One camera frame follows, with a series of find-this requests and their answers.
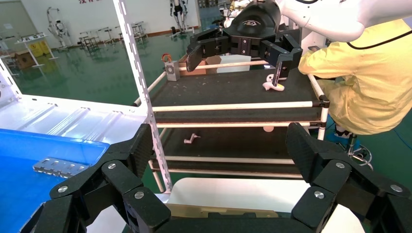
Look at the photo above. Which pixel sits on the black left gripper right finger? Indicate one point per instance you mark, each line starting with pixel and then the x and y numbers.
pixel 331 173

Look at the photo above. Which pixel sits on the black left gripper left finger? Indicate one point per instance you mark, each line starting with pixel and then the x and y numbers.
pixel 122 173

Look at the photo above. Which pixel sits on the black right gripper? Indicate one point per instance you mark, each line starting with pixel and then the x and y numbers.
pixel 254 22

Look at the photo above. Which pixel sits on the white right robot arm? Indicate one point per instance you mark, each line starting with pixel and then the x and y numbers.
pixel 338 16

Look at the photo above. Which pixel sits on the slotted silver metal part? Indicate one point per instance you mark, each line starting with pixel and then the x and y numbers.
pixel 58 167

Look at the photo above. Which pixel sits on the small white hook part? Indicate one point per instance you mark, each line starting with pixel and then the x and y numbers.
pixel 190 139

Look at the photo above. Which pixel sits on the white plastic box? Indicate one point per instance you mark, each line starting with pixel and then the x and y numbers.
pixel 235 61

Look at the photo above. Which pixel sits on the blue stool with chrome base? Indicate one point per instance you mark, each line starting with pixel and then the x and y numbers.
pixel 351 144

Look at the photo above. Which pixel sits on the white ghost toy figure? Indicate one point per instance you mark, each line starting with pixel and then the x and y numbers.
pixel 272 85

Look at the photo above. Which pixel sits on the open cardboard box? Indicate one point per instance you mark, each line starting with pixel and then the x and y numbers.
pixel 193 70

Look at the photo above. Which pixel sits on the white perforated metal shelf rack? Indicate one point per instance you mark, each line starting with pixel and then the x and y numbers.
pixel 80 119

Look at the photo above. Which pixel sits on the dark humanoid robot on stand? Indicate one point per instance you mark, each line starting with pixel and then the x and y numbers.
pixel 178 13

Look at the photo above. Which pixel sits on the small grey power supply box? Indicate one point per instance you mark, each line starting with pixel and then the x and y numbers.
pixel 172 70

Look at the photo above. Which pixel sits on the pale round disc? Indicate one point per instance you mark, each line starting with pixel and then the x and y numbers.
pixel 268 129

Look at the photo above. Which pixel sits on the seated person in yellow suit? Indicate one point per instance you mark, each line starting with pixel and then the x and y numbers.
pixel 370 80

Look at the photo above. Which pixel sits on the blue plastic bin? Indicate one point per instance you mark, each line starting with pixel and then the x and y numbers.
pixel 19 193

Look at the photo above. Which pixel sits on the brown cardboard carton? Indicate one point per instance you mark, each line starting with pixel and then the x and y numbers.
pixel 24 60

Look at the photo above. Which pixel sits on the yellow caution sign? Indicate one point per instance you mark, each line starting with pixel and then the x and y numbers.
pixel 38 49

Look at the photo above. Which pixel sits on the white humanoid robot on stand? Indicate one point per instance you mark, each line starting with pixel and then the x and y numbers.
pixel 59 27

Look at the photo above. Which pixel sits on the white tilted workbench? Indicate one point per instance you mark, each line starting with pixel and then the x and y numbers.
pixel 32 39

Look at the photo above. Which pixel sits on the pipe frame cart black shelves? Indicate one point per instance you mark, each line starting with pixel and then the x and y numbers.
pixel 231 93

